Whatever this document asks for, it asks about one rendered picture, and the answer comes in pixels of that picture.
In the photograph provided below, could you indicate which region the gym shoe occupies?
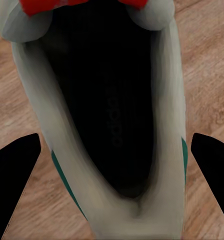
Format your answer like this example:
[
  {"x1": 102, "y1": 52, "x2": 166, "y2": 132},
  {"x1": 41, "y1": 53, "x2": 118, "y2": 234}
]
[{"x1": 0, "y1": 0, "x2": 188, "y2": 240}]

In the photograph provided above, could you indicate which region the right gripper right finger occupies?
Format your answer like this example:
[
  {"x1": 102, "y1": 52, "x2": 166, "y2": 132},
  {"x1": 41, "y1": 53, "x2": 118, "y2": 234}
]
[{"x1": 191, "y1": 133, "x2": 224, "y2": 213}]

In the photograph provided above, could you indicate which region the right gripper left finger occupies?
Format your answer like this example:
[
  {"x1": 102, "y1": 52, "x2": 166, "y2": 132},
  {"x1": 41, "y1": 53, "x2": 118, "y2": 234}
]
[{"x1": 0, "y1": 133, "x2": 41, "y2": 240}]

